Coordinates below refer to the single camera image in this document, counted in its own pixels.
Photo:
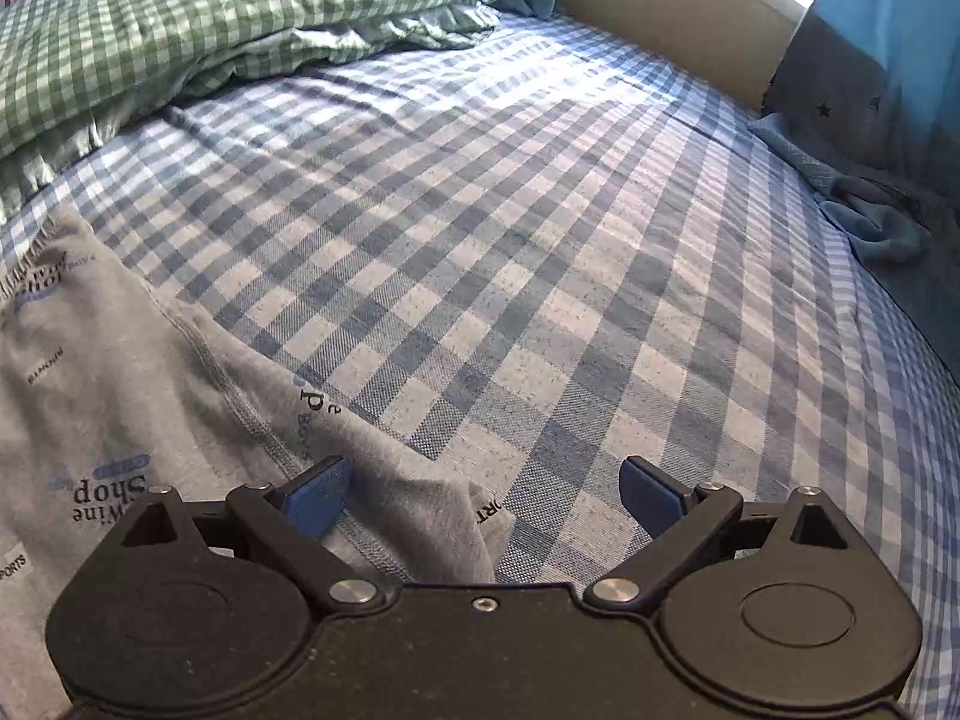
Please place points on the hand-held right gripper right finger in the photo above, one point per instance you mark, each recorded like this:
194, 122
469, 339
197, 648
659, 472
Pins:
649, 499

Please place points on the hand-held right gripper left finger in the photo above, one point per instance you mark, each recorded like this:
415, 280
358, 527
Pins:
319, 499

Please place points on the grey printed pants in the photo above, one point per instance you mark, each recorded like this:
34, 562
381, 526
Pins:
150, 405

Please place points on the blue checked bed sheet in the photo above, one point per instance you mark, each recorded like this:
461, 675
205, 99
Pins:
570, 255

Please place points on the blue star curtain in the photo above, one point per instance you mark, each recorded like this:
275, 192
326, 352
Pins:
877, 75

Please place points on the green checked duvet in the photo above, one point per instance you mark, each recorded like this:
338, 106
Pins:
187, 22

